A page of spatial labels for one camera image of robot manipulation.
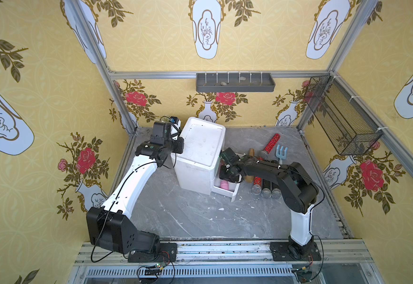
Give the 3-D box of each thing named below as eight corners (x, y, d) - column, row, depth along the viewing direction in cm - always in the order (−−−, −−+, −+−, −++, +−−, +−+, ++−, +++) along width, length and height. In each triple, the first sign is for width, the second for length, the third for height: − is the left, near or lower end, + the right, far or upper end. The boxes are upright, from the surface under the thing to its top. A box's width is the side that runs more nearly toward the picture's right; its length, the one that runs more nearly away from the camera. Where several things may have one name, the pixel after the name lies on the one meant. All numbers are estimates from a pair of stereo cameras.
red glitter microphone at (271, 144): (260, 153, 109) (261, 150, 107) (274, 135, 119) (276, 132, 116) (267, 157, 107) (268, 153, 105) (280, 138, 117) (282, 135, 114)
